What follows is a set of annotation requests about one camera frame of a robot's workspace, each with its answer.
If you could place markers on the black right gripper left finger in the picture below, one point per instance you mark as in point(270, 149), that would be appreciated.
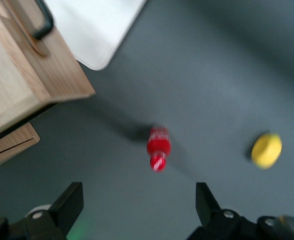
point(67, 207)

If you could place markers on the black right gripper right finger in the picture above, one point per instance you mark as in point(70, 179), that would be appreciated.
point(209, 210)

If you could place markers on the oak wooden drawer cabinet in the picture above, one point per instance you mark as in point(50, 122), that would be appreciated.
point(2, 162)

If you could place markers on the red soda bottle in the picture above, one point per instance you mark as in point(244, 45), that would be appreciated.
point(159, 147)

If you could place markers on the yellow lemon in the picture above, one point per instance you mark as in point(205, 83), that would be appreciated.
point(266, 151)

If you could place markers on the beige plastic tray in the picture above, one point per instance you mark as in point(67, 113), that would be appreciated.
point(94, 32)

